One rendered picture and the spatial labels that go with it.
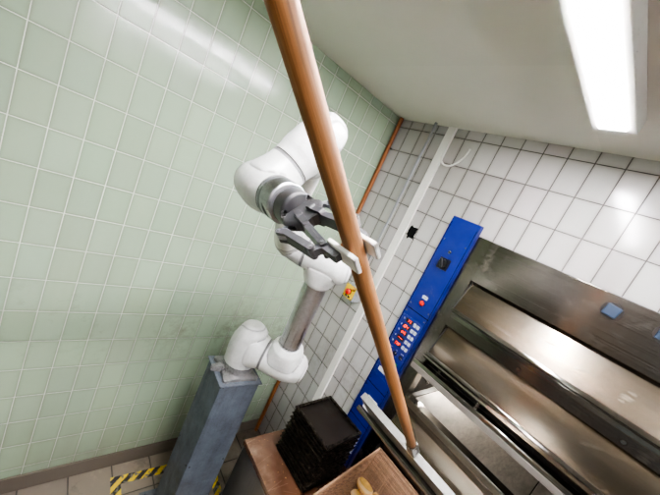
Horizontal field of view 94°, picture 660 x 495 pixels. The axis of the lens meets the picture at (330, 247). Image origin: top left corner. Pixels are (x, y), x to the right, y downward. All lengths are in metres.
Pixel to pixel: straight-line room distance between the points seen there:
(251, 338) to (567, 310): 1.34
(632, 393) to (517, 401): 0.37
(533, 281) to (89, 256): 1.92
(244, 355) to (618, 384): 1.48
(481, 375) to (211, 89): 1.75
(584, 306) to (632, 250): 0.26
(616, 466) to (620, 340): 0.43
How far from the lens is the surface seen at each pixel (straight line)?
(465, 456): 1.80
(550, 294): 1.59
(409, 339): 1.79
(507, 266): 1.64
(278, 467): 2.01
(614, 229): 1.60
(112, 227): 1.61
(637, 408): 1.58
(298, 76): 0.34
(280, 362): 1.51
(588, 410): 1.60
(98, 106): 1.50
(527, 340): 1.60
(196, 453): 1.92
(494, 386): 1.66
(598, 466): 1.64
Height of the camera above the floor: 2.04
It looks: 11 degrees down
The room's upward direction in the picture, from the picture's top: 25 degrees clockwise
